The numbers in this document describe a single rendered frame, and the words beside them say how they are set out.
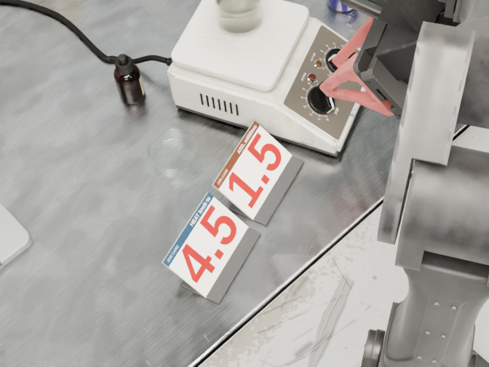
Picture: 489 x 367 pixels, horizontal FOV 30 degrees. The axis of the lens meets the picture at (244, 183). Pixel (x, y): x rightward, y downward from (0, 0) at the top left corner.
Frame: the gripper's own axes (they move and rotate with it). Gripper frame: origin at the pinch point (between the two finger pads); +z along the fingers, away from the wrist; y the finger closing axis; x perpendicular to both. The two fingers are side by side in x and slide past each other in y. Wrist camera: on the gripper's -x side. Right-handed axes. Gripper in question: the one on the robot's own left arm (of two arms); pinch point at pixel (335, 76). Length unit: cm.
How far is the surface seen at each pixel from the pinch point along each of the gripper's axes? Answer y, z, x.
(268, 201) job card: 8.6, 11.4, 6.9
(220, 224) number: 13.9, 12.6, 3.5
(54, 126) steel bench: 7.9, 31.9, -10.3
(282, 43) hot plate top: -5.5, 8.9, -1.9
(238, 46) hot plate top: -3.4, 12.1, -4.7
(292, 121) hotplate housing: 1.1, 8.7, 3.5
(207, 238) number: 16.0, 12.8, 3.0
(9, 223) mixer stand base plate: 21.2, 29.5, -9.6
